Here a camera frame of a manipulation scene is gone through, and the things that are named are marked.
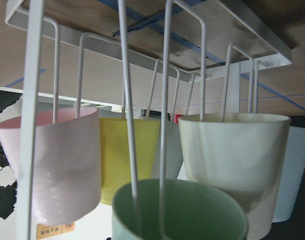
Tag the pink cup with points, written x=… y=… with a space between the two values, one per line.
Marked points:
x=66 y=182

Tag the yellow cup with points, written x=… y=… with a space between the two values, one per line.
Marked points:
x=115 y=156

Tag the cream cup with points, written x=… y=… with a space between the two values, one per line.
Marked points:
x=241 y=154

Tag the white wire cup rack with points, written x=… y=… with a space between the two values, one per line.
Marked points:
x=17 y=16

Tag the green cup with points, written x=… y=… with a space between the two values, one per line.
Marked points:
x=193 y=211

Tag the blue cup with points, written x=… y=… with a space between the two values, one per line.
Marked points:
x=292 y=173

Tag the grey cup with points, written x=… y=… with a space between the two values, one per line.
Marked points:
x=174 y=156

